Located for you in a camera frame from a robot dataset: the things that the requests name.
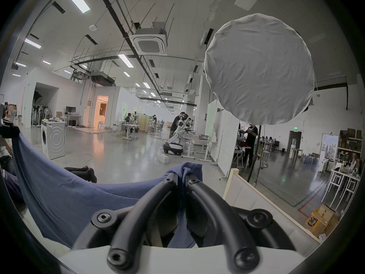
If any white wheeled robot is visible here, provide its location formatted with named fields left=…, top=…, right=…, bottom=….
left=162, top=118, right=190, bottom=156

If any brown carton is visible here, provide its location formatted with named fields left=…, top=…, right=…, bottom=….
left=304, top=203, right=340, bottom=238

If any shelf with cartons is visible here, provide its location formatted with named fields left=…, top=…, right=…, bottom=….
left=336, top=128, right=365, bottom=168

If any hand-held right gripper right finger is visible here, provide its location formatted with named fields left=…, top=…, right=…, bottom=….
left=185, top=176, right=297, bottom=272

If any desk with monitor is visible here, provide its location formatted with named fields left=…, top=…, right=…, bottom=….
left=64, top=106, right=82, bottom=127

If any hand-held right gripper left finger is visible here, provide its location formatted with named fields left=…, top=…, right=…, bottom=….
left=71, top=172, right=183, bottom=273

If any dark blue shirt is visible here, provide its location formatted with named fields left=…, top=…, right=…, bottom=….
left=11, top=130, right=203, bottom=249

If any white table with clutter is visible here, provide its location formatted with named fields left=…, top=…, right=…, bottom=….
left=325, top=162, right=363, bottom=208

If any white washing machine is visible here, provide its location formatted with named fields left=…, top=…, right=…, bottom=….
left=41, top=119, right=67, bottom=160

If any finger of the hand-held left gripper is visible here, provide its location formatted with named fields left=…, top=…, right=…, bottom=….
left=0, top=124, right=21, bottom=140

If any white height-adjustable table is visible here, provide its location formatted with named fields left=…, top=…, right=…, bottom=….
left=182, top=132, right=219, bottom=162

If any round white studio lamp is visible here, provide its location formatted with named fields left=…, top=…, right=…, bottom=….
left=203, top=13, right=316, bottom=186

